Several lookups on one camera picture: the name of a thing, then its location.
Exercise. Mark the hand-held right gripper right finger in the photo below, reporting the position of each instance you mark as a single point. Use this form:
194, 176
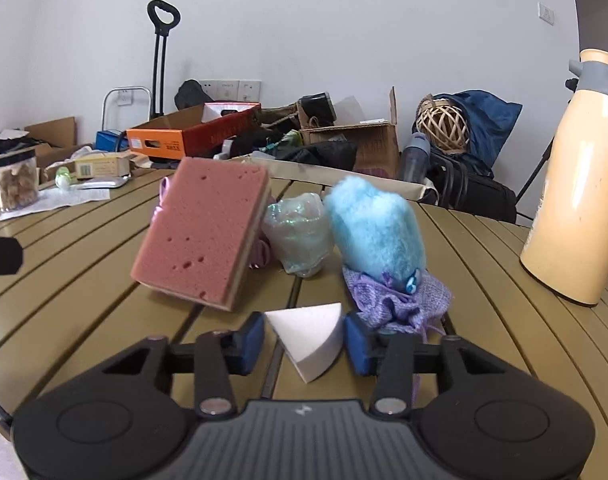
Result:
359, 345

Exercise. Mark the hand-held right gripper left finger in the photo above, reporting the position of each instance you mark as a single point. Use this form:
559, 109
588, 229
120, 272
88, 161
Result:
251, 342

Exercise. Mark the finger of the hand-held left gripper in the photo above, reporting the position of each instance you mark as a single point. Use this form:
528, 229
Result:
1, 256

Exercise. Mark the white wedge sponge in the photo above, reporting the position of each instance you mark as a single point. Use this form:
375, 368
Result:
311, 340

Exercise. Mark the blue fluffy plush toy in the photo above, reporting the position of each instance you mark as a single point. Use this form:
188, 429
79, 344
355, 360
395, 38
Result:
374, 230

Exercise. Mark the pink block sponge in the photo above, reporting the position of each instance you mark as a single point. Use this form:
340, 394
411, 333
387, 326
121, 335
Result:
203, 230

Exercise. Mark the purple woven pouch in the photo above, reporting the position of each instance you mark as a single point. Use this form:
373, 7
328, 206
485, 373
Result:
384, 305

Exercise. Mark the clear jar of nuts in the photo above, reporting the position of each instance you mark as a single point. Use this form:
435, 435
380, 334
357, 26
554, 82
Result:
16, 182

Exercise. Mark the white paper sheets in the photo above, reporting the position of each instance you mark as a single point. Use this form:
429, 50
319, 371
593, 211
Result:
58, 200

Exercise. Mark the small green bottle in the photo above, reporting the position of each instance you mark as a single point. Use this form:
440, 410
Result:
62, 177

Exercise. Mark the iridescent clear plastic bag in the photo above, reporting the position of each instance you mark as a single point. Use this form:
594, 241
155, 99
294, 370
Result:
296, 235

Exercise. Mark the silver metal tray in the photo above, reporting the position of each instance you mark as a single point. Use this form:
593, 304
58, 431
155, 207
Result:
101, 182

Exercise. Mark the open flat cardboard box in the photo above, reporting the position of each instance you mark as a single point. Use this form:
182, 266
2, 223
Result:
53, 137

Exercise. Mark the beige carton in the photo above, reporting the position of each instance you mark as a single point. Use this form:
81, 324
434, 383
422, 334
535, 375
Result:
101, 165

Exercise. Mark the small blue box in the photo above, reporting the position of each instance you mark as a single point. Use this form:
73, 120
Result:
108, 140

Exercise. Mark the black suitcase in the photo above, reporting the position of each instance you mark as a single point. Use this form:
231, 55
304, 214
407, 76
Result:
479, 195

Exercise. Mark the grey blue water bottle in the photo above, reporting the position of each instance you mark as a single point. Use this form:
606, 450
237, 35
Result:
414, 160

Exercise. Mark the black clothes pile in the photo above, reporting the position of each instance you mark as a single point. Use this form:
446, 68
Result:
324, 155

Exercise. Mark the open brown cardboard box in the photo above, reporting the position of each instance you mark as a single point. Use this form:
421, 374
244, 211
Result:
369, 147

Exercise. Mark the orange shoe box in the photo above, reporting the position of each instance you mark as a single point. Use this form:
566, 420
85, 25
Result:
183, 135

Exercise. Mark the woven rattan ball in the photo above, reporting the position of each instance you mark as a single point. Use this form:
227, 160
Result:
441, 125

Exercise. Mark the black stand leg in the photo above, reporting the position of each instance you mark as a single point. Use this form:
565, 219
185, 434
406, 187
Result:
534, 175

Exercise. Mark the black soft bag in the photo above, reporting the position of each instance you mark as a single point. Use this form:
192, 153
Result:
191, 94

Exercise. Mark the navy blue bag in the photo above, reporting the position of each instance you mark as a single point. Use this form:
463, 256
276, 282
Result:
489, 120

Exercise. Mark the cream thermos jug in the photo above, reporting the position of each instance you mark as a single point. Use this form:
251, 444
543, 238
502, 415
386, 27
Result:
574, 175

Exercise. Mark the silver folding trolley frame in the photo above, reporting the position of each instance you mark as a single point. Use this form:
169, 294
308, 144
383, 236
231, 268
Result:
123, 91

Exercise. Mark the white wall socket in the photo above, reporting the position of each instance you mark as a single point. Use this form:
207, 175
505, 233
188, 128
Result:
250, 90
227, 90

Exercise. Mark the white wall switch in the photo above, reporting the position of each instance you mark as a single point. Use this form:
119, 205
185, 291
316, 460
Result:
547, 13

